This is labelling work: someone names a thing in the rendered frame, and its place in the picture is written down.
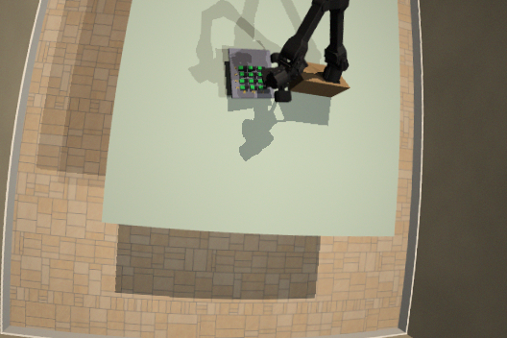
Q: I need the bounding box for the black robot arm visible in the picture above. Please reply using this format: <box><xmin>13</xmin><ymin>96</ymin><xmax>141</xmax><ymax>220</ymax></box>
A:
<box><xmin>261</xmin><ymin>0</ymin><xmax>350</xmax><ymax>89</ymax></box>

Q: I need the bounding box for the grey switch panel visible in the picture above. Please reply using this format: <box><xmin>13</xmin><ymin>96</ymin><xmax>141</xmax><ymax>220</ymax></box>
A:
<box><xmin>229</xmin><ymin>48</ymin><xmax>275</xmax><ymax>99</ymax></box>

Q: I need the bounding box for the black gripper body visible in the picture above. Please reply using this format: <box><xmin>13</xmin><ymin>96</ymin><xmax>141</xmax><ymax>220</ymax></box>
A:
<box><xmin>270</xmin><ymin>53</ymin><xmax>296</xmax><ymax>103</ymax></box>

